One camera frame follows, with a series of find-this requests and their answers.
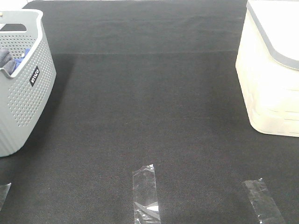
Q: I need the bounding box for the grey terry towel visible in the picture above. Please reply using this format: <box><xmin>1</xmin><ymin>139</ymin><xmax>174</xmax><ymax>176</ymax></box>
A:
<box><xmin>0</xmin><ymin>48</ymin><xmax>16</xmax><ymax>75</ymax></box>

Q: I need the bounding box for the black table mat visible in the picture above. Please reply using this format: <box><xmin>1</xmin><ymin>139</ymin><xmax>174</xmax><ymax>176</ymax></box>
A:
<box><xmin>0</xmin><ymin>0</ymin><xmax>299</xmax><ymax>224</ymax></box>

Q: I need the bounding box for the centre clear tape strip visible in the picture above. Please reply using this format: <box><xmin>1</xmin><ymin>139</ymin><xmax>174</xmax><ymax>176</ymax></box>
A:
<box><xmin>132</xmin><ymin>164</ymin><xmax>161</xmax><ymax>224</ymax></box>

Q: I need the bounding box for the clear tape strip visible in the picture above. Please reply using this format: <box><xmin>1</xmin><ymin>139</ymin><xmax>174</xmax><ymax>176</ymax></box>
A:
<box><xmin>132</xmin><ymin>164</ymin><xmax>161</xmax><ymax>224</ymax></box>
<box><xmin>242</xmin><ymin>178</ymin><xmax>286</xmax><ymax>224</ymax></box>
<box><xmin>0</xmin><ymin>183</ymin><xmax>11</xmax><ymax>210</ymax></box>

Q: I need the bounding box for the grey perforated laundry basket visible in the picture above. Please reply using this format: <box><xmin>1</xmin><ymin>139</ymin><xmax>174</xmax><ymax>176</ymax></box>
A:
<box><xmin>0</xmin><ymin>9</ymin><xmax>56</xmax><ymax>157</ymax></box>

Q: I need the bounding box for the cream white storage basket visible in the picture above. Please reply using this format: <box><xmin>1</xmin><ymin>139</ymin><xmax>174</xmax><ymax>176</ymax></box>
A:
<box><xmin>235</xmin><ymin>0</ymin><xmax>299</xmax><ymax>137</ymax></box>

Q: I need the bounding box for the blue cloth in basket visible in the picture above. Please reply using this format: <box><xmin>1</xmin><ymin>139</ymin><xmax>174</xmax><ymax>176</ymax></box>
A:
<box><xmin>14</xmin><ymin>49</ymin><xmax>30</xmax><ymax>69</ymax></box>

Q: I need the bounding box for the right clear tape strip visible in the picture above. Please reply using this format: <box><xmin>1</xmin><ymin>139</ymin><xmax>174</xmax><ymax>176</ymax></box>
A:
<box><xmin>242</xmin><ymin>178</ymin><xmax>286</xmax><ymax>224</ymax></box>

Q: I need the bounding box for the left clear tape strip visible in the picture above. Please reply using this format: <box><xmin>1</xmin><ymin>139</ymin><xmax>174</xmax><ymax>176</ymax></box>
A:
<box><xmin>0</xmin><ymin>183</ymin><xmax>11</xmax><ymax>210</ymax></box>

